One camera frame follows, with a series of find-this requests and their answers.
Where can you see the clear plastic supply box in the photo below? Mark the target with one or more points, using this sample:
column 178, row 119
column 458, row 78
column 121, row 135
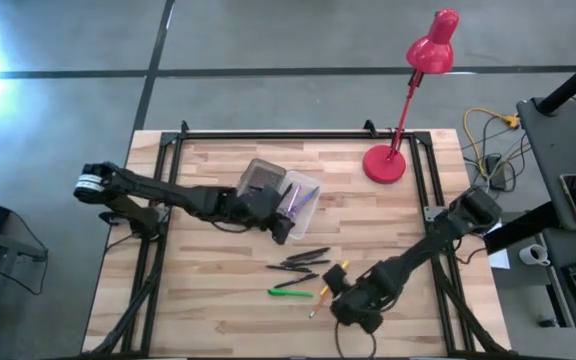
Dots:
column 260, row 175

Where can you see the black pen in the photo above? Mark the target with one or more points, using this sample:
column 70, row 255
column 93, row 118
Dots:
column 308, row 262
column 288, row 191
column 297, row 280
column 289, row 268
column 310, row 253

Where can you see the purple scissors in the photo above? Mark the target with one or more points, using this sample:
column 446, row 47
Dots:
column 293, row 202

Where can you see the green pen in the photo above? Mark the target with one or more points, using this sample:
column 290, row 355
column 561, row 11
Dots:
column 290, row 292

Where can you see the white mug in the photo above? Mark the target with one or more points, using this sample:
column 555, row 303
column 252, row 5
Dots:
column 532, row 255

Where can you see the red desk lamp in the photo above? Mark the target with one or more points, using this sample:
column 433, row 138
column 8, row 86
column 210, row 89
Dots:
column 384, row 165

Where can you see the black power adapter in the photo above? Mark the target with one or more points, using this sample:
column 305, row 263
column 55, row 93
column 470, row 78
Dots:
column 494, row 170

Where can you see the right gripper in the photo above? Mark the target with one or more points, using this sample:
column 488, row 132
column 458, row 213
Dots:
column 360, row 307

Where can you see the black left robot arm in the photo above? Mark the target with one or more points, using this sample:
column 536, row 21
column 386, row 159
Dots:
column 168, row 192

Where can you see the black round pole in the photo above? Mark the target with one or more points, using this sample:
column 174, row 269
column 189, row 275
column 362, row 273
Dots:
column 573, row 82

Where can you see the white paper sheet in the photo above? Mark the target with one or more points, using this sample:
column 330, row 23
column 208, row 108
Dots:
column 499, row 260

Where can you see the blue pen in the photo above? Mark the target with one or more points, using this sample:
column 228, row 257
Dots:
column 309, row 197

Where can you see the orange pencil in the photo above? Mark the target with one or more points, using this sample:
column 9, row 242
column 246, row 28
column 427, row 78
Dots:
column 316, row 307

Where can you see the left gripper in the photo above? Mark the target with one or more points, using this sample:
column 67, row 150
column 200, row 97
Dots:
column 260, row 202

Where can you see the grey side desk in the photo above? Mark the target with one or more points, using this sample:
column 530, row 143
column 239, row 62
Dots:
column 553, row 140

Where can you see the black stand beam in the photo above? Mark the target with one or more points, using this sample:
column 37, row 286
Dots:
column 523, row 226

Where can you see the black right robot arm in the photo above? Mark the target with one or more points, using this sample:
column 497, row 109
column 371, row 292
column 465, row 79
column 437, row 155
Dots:
column 418, row 255

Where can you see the black aluminium table frame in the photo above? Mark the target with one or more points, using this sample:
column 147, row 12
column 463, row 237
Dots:
column 293, row 135

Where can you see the small black object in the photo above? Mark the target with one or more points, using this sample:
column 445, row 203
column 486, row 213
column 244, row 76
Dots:
column 546, row 323

